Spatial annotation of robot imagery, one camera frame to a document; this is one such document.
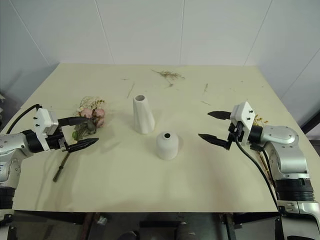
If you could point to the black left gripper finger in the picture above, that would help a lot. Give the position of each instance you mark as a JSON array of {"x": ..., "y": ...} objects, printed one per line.
[
  {"x": 82, "y": 144},
  {"x": 73, "y": 120}
]

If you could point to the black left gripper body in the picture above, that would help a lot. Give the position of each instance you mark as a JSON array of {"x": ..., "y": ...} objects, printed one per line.
[{"x": 55, "y": 141}]

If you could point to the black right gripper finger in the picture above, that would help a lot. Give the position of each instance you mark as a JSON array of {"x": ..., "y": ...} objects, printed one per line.
[
  {"x": 215, "y": 140},
  {"x": 221, "y": 115}
]

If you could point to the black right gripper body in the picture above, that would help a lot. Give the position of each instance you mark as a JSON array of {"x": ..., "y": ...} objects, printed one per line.
[{"x": 236, "y": 131}]

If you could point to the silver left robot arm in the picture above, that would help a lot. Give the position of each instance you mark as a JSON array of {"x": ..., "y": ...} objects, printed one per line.
[{"x": 11, "y": 146}]

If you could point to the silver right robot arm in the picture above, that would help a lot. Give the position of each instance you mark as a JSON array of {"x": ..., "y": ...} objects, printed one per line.
[{"x": 287, "y": 152}]

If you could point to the short white round vase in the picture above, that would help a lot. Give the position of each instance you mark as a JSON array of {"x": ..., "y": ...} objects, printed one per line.
[{"x": 167, "y": 147}]

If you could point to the tall white tapered vase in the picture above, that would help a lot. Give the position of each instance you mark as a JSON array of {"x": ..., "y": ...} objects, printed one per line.
[{"x": 143, "y": 117}]

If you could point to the small dried twig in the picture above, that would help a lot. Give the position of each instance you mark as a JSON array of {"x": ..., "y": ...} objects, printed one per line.
[
  {"x": 206, "y": 102},
  {"x": 206, "y": 88}
]

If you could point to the pink dried flower bouquet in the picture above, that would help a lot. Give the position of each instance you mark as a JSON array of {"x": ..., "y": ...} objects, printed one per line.
[{"x": 95, "y": 113}]

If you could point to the long pale straw stalk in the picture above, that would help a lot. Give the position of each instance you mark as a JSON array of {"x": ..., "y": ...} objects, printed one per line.
[{"x": 130, "y": 90}]

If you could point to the loose dried grass bunch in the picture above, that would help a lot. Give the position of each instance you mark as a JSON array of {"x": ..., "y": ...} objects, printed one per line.
[{"x": 170, "y": 74}]

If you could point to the cream table cover sheet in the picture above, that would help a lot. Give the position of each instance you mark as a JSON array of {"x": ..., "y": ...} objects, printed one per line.
[{"x": 160, "y": 180}]

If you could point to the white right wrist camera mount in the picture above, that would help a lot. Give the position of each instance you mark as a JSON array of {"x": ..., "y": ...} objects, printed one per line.
[{"x": 243, "y": 111}]

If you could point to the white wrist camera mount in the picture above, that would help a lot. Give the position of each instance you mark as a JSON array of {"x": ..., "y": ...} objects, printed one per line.
[
  {"x": 42, "y": 120},
  {"x": 243, "y": 111}
]

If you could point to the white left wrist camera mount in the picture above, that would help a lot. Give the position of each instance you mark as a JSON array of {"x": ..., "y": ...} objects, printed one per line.
[{"x": 42, "y": 120}]

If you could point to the black table frame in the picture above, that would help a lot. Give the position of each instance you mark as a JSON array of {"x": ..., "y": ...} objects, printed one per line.
[{"x": 62, "y": 218}]

